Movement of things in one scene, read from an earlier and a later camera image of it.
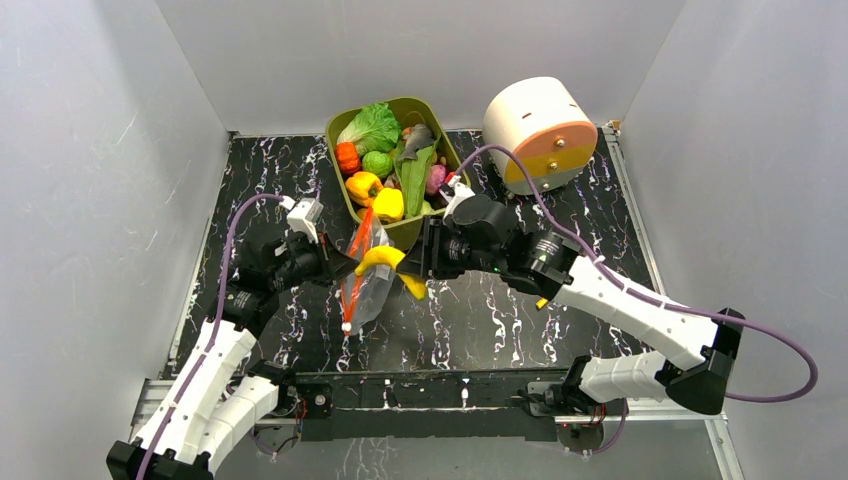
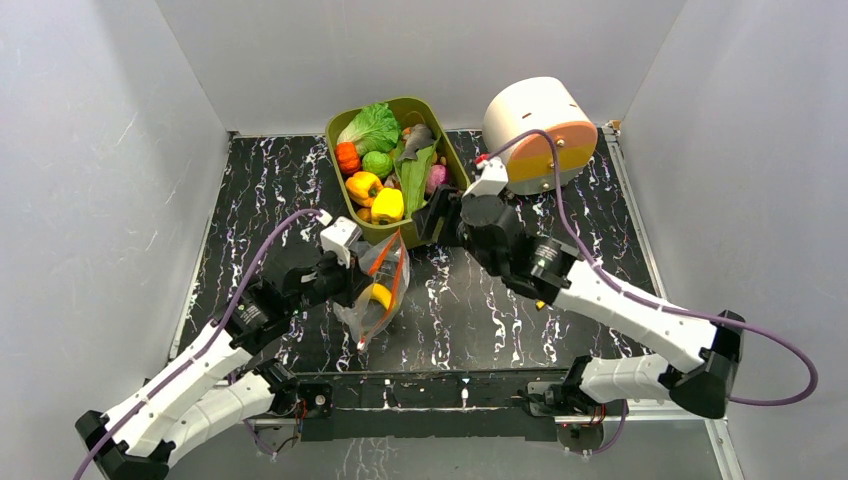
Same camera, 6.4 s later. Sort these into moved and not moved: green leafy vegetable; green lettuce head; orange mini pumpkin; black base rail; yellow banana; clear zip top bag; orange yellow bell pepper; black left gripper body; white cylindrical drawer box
Moved: yellow banana; black left gripper body; clear zip top bag
Not moved: orange yellow bell pepper; white cylindrical drawer box; green lettuce head; black base rail; orange mini pumpkin; green leafy vegetable
